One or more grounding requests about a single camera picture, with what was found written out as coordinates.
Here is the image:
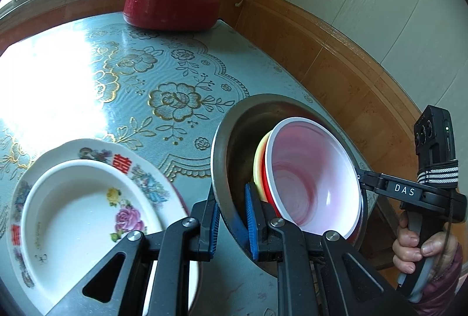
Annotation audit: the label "red plastic bowl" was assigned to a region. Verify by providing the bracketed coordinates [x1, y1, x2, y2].
[264, 116, 363, 239]

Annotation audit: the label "yellow plastic bowl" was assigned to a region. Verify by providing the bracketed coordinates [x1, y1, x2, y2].
[253, 132, 271, 202]

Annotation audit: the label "stainless steel bowl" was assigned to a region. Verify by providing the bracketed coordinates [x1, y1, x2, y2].
[211, 94, 370, 258]

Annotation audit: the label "white rose oval dish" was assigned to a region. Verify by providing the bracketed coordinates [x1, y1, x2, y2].
[20, 160, 162, 315]

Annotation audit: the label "white plate red characters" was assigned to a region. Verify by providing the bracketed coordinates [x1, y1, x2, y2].
[7, 139, 188, 312]

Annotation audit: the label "purple sleeve forearm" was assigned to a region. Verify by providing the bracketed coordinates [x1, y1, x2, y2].
[413, 244, 462, 316]

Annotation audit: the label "right hand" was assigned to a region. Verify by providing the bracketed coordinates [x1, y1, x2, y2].
[393, 211, 458, 277]

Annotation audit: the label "floral plastic tablecloth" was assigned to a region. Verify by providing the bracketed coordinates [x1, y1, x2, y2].
[1, 13, 331, 315]

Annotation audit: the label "red pot with lid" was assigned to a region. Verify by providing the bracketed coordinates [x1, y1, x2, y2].
[123, 0, 221, 32]

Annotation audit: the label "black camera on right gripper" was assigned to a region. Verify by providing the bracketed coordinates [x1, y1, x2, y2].
[413, 105, 458, 189]

